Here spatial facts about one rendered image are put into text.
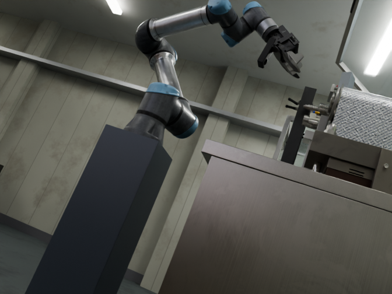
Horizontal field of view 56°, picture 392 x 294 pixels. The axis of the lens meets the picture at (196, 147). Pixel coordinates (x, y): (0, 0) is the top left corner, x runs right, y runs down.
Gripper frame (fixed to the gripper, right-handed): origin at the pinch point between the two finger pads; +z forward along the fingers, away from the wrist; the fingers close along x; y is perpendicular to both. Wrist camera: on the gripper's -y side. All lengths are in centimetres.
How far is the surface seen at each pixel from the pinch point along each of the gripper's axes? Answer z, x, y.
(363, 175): 46, -27, -13
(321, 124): 21.7, -0.8, -4.3
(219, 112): -161, 339, 12
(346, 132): 30.2, -8.1, -2.0
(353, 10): -31, 39, 57
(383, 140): 38.1, -8.2, 5.4
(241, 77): -195, 349, 67
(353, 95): 20.6, -7.9, 7.5
